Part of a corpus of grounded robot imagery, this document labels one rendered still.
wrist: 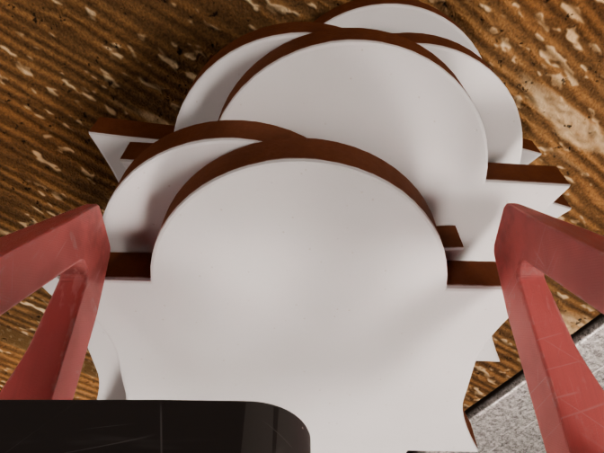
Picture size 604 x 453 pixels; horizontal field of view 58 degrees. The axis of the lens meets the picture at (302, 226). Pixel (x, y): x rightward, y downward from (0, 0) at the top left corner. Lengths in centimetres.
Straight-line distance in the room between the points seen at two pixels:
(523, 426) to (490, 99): 25
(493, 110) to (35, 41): 15
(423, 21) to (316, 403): 12
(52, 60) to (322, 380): 14
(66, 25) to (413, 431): 17
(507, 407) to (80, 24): 30
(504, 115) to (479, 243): 4
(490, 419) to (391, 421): 19
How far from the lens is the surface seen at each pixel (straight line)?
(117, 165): 16
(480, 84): 16
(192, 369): 16
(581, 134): 22
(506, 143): 17
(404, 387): 16
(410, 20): 18
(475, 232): 16
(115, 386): 19
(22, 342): 30
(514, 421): 37
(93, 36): 20
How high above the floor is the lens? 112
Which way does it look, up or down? 55 degrees down
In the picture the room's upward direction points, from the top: 180 degrees counter-clockwise
